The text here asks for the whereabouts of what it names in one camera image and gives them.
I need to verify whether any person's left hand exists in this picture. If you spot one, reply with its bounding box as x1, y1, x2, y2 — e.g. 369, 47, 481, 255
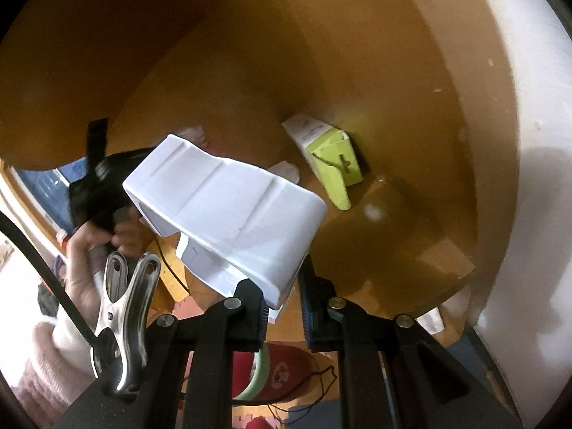
65, 212, 144, 318

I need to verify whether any white crushed carton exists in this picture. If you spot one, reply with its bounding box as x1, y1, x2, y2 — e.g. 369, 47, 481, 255
122, 133, 328, 311

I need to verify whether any thin black cable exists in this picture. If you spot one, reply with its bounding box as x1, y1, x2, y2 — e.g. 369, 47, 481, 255
268, 364, 338, 425

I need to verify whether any metal spring clamp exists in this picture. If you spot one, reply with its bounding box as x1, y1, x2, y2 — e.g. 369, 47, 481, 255
89, 251, 162, 396

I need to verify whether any red bin with green rim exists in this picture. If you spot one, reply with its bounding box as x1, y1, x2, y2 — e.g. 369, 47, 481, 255
230, 342, 334, 407

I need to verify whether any pink snack packet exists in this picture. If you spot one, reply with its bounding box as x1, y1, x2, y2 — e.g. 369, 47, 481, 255
179, 126, 211, 150

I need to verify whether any blue foam mat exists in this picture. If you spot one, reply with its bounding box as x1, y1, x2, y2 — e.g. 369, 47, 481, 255
440, 331, 501, 394

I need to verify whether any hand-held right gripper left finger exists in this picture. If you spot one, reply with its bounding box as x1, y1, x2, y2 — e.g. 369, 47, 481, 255
54, 278, 269, 429

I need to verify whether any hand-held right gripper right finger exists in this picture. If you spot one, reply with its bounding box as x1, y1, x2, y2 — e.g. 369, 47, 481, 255
297, 265, 523, 429

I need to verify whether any person's left forearm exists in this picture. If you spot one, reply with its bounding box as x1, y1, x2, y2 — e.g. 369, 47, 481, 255
9, 306, 97, 416

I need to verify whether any yellow-green small box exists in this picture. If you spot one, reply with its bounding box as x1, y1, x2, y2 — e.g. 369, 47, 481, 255
282, 114, 364, 211

